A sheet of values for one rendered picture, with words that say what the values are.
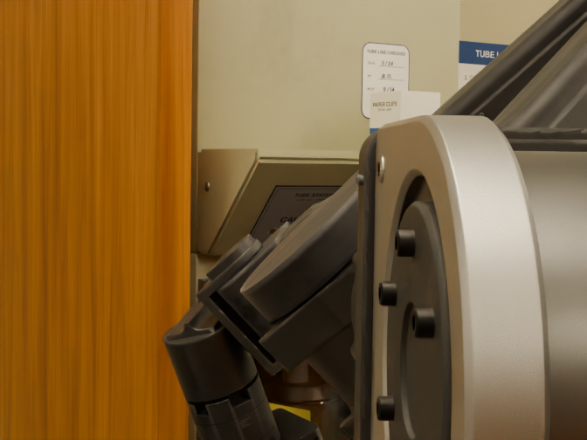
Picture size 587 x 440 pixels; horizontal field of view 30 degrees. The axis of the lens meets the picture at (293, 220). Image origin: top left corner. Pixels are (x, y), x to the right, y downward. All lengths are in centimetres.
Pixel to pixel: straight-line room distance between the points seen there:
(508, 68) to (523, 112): 22
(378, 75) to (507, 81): 46
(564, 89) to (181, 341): 39
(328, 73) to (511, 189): 91
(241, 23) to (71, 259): 29
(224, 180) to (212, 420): 27
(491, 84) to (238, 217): 36
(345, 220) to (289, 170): 55
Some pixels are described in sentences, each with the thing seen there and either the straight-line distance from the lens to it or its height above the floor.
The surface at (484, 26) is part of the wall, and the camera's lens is 183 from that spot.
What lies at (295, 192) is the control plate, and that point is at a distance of 100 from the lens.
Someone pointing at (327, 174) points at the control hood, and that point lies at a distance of 100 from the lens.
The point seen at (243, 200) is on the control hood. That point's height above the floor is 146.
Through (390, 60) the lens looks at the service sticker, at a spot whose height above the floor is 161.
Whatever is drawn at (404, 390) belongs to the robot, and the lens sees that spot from 28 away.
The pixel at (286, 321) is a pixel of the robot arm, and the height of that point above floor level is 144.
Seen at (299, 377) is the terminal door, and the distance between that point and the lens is 92.
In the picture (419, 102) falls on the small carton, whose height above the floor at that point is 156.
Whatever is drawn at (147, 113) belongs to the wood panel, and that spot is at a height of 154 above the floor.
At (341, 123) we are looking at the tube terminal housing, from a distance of 113.
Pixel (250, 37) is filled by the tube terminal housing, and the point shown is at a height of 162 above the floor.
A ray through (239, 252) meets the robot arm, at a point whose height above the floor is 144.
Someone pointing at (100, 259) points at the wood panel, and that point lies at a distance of 106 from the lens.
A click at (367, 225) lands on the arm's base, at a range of 33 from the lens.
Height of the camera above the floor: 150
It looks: 3 degrees down
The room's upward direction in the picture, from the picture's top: 1 degrees clockwise
